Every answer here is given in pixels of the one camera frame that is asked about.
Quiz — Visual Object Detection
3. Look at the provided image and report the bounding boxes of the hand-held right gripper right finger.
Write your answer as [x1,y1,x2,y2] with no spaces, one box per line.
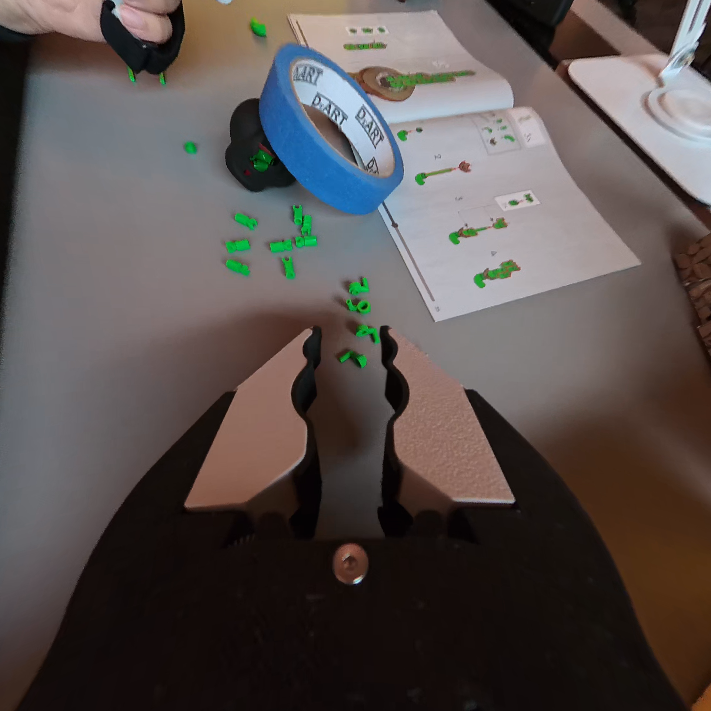
[379,327,515,535]

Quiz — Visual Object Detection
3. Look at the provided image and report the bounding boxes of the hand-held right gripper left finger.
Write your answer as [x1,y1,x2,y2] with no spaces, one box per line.
[183,327,323,538]

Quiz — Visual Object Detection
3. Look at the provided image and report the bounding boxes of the green lego pieces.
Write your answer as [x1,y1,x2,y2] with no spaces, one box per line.
[225,204,382,370]

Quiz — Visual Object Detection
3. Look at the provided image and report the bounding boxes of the lego instruction booklet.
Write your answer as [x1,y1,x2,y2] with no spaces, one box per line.
[288,10,642,323]

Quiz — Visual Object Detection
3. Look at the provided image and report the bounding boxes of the black lego set box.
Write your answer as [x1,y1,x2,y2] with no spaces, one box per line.
[674,233,711,356]

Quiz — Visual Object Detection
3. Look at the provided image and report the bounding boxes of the black rounded object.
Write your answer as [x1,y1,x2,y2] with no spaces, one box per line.
[225,99,298,192]

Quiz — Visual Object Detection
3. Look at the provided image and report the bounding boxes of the blue masking tape roll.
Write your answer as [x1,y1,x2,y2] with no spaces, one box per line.
[259,43,404,216]

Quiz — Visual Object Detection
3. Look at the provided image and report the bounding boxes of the white stand base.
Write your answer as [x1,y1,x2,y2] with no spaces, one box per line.
[567,51,711,206]

